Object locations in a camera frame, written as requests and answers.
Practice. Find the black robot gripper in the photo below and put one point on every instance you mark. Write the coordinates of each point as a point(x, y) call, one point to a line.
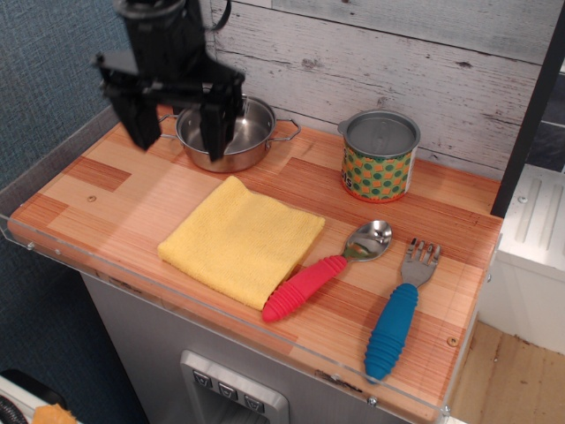
point(167, 62)

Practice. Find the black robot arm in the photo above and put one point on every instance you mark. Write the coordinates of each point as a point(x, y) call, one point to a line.
point(154, 6)

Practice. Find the yellow folded cloth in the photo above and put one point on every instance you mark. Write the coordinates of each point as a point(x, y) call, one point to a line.
point(241, 244)

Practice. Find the clear acrylic table guard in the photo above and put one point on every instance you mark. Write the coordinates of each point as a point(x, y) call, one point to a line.
point(101, 206)

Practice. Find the green orange patterned tin can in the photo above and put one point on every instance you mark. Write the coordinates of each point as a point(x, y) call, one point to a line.
point(378, 156)

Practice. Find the grey cabinet with dispenser panel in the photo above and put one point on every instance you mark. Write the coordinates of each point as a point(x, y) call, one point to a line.
point(184, 371)

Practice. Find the black and orange object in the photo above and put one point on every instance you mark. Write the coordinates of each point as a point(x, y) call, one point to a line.
point(26, 400)

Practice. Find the white cabinet at right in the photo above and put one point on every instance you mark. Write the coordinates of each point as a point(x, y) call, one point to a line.
point(523, 294)

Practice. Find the spoon with red handle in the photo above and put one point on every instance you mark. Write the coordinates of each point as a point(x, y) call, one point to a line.
point(368, 242)

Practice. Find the fork with blue handle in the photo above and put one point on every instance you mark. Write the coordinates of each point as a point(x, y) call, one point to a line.
point(387, 340)

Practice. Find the black vertical post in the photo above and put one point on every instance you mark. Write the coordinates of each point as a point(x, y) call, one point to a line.
point(540, 96)

